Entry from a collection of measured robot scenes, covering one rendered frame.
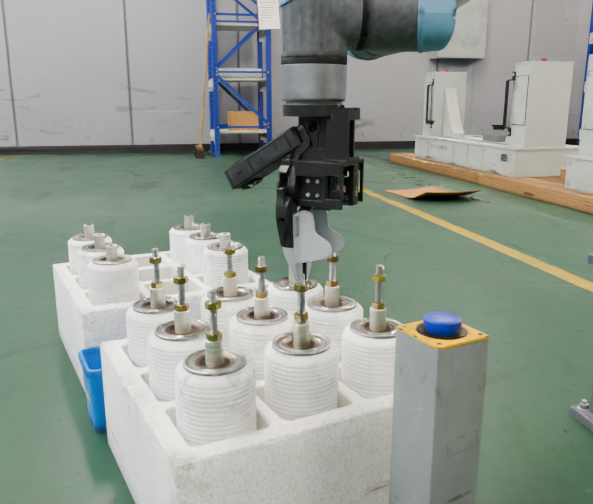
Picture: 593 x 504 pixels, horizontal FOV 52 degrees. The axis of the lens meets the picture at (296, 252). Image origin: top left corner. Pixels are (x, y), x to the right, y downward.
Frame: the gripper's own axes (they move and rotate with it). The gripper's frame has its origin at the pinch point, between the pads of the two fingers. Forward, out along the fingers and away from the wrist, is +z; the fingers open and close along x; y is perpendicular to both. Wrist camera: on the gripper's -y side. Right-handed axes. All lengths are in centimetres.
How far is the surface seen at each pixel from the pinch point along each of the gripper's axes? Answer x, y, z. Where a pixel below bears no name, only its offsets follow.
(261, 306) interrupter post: 5.9, -8.4, 7.8
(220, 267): 37, -35, 13
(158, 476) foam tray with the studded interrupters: -16.2, -10.1, 22.1
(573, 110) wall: 817, 2, -10
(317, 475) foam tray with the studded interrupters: -6.2, 5.7, 23.4
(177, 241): 51, -56, 12
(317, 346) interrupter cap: -0.2, 3.0, 9.5
